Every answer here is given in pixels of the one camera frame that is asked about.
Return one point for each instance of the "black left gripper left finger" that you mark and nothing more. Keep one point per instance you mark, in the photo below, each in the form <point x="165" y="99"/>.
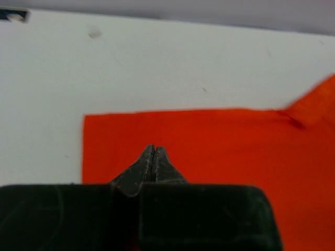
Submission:
<point x="131" y="179"/>

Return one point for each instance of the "orange t-shirt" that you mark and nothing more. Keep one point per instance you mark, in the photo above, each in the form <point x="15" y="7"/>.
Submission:
<point x="288" y="153"/>

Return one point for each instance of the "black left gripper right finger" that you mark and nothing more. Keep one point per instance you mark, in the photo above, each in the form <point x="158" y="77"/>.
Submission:
<point x="163" y="171"/>

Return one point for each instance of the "blue label sticker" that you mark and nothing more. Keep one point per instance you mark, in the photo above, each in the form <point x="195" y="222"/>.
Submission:
<point x="19" y="15"/>

